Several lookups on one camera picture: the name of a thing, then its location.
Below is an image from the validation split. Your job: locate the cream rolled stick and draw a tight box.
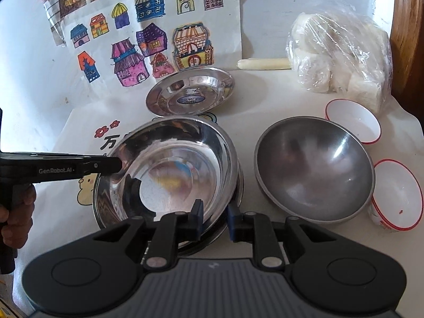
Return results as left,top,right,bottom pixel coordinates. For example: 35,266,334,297
237,58,291,70

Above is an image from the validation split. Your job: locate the brown wooden frame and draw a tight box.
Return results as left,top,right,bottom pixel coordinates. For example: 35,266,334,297
390,0,423,121

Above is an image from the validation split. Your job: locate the colourful houses drawing paper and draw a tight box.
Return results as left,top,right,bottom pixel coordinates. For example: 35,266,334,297
61,0,242,100

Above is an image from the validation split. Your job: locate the person left hand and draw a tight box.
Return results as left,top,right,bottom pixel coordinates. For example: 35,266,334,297
1,184,37,249

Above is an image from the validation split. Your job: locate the white red-rimmed bowl front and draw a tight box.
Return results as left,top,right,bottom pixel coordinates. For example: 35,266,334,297
369,159,423,232

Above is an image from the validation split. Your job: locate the shallow steel plate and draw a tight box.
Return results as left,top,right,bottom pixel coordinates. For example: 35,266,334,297
146,67,235,117
93,176,227,256
99,116,239,220

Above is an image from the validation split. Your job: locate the deep steel mixing bowl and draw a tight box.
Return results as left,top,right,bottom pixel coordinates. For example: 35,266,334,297
254,116,375,225

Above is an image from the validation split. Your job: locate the white red-rimmed bowl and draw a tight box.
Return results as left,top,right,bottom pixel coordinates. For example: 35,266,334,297
325,98,382,145
369,159,423,232

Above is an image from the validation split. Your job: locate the clear bag of white buns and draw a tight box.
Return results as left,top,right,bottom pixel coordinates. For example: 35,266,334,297
286,4,393,115

